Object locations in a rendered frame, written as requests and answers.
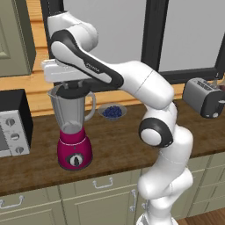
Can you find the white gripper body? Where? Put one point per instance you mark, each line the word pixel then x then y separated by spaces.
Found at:
pixel 57 73

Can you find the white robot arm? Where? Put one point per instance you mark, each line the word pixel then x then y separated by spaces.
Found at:
pixel 152 88

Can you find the black blender lid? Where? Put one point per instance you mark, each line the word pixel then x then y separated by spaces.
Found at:
pixel 73 92

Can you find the blender with magenta base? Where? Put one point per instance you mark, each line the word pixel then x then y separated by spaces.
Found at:
pixel 74 146

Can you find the grey glass bowl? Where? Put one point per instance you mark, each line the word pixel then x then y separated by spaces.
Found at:
pixel 102 112

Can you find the blueberries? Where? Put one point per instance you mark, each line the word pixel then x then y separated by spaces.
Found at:
pixel 112 111

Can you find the black and silver toaster oven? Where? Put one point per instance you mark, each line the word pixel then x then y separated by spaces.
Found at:
pixel 14 123

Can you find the olive green drawer front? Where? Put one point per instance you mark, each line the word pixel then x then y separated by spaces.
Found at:
pixel 38 199
pixel 76 187

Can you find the olive green cupboard door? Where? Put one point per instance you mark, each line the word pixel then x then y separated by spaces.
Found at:
pixel 32 218
pixel 140 215
pixel 99 208

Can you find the olive green drawer unit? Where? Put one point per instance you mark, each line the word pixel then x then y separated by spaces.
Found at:
pixel 208 187

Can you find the olive green wall cupboard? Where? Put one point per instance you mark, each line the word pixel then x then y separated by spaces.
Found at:
pixel 14 38

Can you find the black window frame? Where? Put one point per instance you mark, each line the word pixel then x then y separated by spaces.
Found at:
pixel 153 32

